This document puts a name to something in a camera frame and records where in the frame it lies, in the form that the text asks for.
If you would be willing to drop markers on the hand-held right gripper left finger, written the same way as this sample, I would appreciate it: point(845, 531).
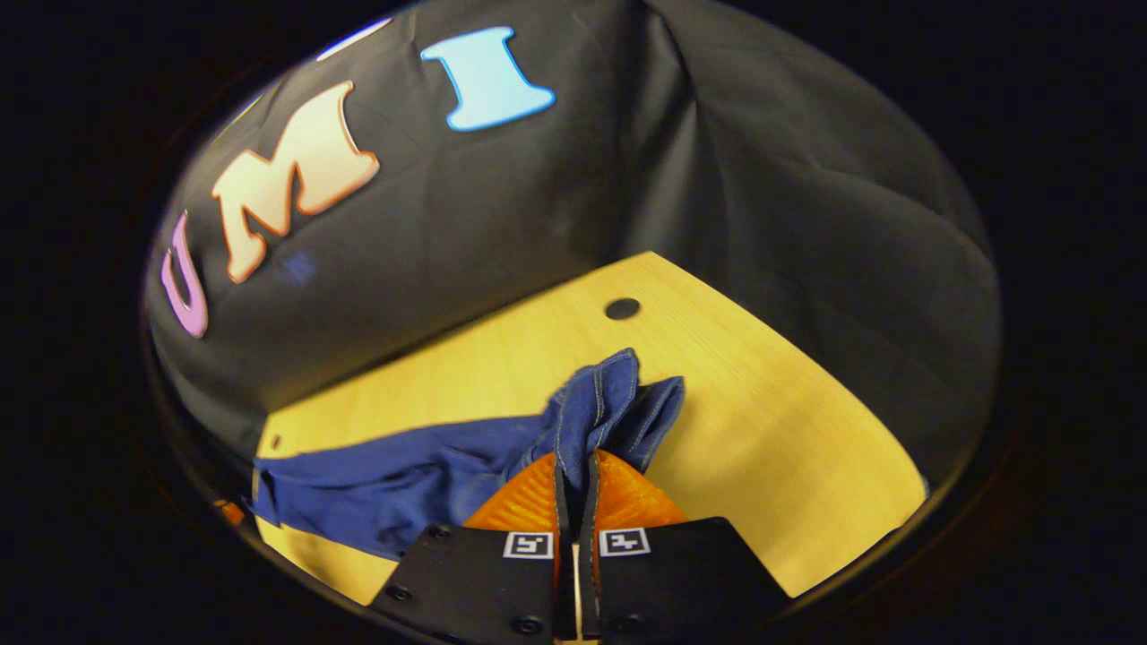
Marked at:
point(563, 511)

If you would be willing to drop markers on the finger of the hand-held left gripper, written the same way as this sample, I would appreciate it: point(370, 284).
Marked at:
point(231, 512)

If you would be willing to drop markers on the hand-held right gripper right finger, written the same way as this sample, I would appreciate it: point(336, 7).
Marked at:
point(587, 537)

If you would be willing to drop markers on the blue jeans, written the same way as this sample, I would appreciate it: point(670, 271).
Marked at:
point(421, 484)

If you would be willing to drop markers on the black backdrop cloth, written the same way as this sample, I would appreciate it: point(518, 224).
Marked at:
point(556, 206)

